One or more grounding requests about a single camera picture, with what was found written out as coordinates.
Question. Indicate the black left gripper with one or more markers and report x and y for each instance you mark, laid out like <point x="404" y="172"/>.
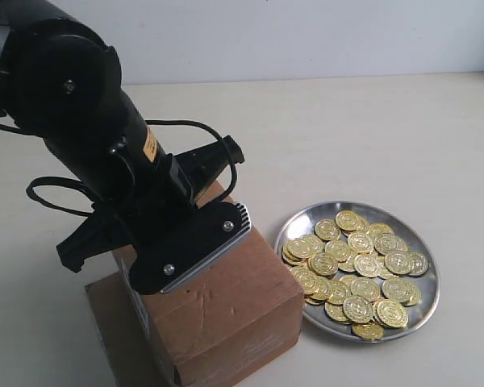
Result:
<point x="174" y="237"/>

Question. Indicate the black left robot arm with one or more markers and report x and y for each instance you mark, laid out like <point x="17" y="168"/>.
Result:
<point x="59" y="81"/>

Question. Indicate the brown cardboard slot box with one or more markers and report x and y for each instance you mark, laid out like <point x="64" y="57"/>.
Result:
<point x="225" y="324"/>

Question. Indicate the round silver metal plate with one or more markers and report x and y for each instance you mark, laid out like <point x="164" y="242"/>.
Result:
<point x="303" y="222"/>

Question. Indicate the gold coin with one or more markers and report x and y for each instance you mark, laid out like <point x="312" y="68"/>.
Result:
<point x="402" y="291"/>
<point x="348" y="220"/>
<point x="398" y="262"/>
<point x="357" y="309"/>
<point x="392" y="313"/>
<point x="327" y="230"/>
<point x="420" y="263"/>
<point x="387" y="242"/>

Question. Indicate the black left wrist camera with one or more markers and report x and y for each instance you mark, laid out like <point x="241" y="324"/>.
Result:
<point x="202" y="166"/>

